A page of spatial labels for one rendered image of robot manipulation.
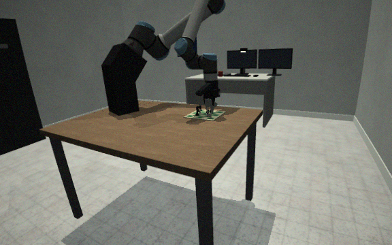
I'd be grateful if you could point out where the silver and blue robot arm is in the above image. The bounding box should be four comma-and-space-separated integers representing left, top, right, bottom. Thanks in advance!
122, 0, 226, 81

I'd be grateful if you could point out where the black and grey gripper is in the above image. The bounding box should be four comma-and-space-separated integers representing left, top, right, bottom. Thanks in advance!
203, 80, 220, 114

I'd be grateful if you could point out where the green and cream chessboard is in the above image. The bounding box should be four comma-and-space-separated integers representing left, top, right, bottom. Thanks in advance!
184, 109, 226, 121

